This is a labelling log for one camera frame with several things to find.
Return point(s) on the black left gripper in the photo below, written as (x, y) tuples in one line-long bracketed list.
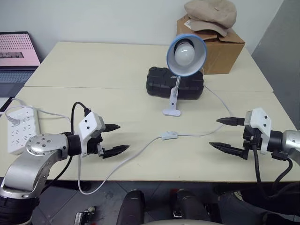
[(93, 146)]

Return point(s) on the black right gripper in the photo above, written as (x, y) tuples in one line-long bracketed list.
[(253, 140)]

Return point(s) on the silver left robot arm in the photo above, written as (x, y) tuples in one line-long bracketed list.
[(35, 164)]

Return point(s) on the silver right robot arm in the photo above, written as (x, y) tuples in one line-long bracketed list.
[(291, 139)]

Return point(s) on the blue clip desk lamp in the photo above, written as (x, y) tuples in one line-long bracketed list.
[(172, 103)]

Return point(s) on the dark rounded shape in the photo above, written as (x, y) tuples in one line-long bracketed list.
[(131, 207), (189, 206)]

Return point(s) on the black plastic case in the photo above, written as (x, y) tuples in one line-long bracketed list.
[(159, 82)]

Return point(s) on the brown cardboard box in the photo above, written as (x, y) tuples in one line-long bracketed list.
[(222, 56)]

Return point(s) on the black floor device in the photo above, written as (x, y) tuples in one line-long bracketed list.
[(84, 214)]

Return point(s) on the dark bulky fabric shape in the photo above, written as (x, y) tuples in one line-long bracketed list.
[(269, 208)]

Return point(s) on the white light bulb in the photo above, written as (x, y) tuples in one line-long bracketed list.
[(185, 55)]

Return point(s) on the white power strip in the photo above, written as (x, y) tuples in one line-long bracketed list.
[(22, 133)]

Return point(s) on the grey partition panel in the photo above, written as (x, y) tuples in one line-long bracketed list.
[(281, 47)]

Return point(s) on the white power plug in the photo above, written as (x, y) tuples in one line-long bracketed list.
[(12, 120)]

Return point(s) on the beige brimmed cap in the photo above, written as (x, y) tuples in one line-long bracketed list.
[(208, 27)]

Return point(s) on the white box label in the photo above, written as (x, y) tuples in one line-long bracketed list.
[(188, 23)]

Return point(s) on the beige flat cap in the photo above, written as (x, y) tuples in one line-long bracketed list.
[(211, 11)]

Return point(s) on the grey laptop pink screen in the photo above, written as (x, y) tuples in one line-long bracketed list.
[(16, 51)]

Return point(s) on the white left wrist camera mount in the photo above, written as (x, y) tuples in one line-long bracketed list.
[(87, 124)]

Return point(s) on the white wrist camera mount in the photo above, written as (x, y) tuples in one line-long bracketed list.
[(87, 124), (260, 119)]

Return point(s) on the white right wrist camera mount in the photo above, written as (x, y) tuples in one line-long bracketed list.
[(260, 119)]

